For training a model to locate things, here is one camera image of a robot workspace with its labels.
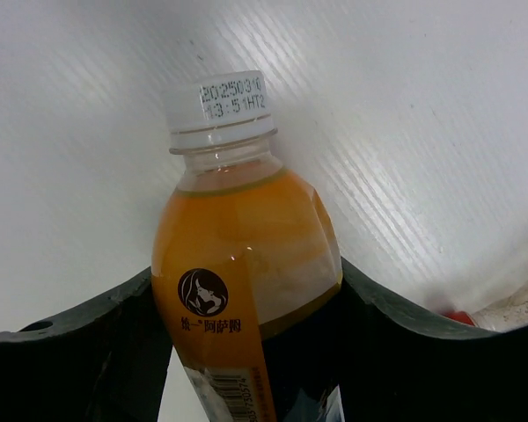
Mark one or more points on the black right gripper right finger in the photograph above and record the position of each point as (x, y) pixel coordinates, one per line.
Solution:
(372, 355)

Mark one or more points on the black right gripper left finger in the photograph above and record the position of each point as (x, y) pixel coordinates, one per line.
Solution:
(105, 359)

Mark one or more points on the crushed red cap bottle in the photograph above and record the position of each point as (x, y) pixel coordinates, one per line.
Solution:
(505, 315)

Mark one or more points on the orange tea bottle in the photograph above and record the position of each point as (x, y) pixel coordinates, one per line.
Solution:
(246, 269)

